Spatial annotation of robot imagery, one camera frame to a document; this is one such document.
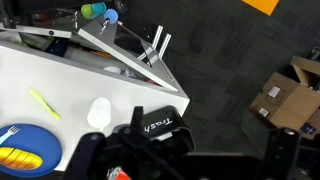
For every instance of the large labelled cardboard box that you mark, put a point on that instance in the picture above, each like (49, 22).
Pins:
(286, 103)

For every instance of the open cardboard box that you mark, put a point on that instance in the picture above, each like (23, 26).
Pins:
(306, 68)

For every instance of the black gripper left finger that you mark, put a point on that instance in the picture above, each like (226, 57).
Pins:
(90, 156)

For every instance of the blue round plate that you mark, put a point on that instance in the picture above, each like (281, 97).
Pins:
(40, 143)

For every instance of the black trash bin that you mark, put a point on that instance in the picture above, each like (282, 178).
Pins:
(166, 125)

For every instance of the yellow sharpie marker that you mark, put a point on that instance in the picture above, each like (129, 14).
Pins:
(44, 103)

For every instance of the orange floor mat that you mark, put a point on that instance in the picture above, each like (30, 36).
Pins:
(261, 5)

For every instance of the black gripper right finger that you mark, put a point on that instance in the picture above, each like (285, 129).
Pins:
(281, 153)

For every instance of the red tape dispenser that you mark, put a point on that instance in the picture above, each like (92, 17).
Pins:
(116, 174)

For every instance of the light blue toy fork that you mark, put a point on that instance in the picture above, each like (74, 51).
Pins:
(8, 133)

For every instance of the small white bowl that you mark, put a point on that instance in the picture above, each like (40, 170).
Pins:
(112, 69)

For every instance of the aluminium extrusion bar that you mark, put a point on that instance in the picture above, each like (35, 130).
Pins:
(165, 45)
(154, 39)

